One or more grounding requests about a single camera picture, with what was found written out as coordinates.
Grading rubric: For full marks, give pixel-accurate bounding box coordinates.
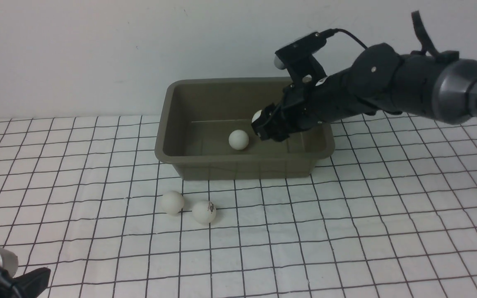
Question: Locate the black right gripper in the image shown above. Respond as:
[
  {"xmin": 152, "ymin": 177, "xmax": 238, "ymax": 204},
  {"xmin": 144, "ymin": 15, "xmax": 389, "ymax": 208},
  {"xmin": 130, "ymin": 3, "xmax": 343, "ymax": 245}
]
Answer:
[{"xmin": 251, "ymin": 77, "xmax": 371, "ymax": 142}]

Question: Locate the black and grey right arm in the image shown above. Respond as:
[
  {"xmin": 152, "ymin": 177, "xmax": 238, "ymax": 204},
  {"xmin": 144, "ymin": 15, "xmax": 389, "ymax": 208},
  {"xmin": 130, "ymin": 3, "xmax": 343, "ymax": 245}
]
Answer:
[{"xmin": 251, "ymin": 43, "xmax": 477, "ymax": 142}]

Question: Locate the plain white table-tennis ball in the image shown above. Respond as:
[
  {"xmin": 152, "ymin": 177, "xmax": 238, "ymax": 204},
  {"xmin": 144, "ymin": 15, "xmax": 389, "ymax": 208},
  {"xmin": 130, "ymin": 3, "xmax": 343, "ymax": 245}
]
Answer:
[{"xmin": 160, "ymin": 191, "xmax": 185, "ymax": 216}]

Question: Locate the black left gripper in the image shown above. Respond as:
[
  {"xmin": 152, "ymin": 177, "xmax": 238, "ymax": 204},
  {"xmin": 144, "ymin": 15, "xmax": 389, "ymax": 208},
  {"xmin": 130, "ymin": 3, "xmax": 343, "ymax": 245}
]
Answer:
[{"xmin": 0, "ymin": 267, "xmax": 51, "ymax": 298}]

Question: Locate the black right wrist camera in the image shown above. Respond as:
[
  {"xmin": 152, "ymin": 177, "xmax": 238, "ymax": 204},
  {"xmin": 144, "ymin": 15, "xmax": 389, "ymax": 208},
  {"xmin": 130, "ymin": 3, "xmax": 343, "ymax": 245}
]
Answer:
[{"xmin": 273, "ymin": 32, "xmax": 326, "ymax": 86}]

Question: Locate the white grid-pattern tablecloth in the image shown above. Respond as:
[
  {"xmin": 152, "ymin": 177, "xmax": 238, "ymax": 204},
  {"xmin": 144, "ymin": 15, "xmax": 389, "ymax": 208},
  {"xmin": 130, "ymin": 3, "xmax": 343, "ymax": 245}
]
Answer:
[{"xmin": 0, "ymin": 114, "xmax": 477, "ymax": 298}]

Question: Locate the black right camera cable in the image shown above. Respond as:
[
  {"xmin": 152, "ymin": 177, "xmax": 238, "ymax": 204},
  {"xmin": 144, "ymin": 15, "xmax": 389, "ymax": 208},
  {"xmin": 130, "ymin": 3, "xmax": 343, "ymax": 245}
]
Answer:
[{"xmin": 319, "ymin": 28, "xmax": 368, "ymax": 50}]

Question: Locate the olive plastic bin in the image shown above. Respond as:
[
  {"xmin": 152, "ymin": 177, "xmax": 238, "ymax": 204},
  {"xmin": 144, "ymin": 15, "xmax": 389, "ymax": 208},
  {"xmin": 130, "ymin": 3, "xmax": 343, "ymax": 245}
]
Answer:
[{"xmin": 155, "ymin": 77, "xmax": 335, "ymax": 180}]

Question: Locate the white table-tennis ball with logo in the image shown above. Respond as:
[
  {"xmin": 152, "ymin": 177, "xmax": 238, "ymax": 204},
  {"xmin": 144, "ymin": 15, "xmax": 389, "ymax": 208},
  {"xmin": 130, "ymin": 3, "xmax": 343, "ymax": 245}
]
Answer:
[{"xmin": 192, "ymin": 200, "xmax": 217, "ymax": 225}]

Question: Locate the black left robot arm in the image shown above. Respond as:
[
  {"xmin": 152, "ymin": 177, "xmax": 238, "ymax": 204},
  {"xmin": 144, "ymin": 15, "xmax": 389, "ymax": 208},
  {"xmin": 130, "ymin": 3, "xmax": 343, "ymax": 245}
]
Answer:
[{"xmin": 0, "ymin": 247, "xmax": 51, "ymax": 298}]

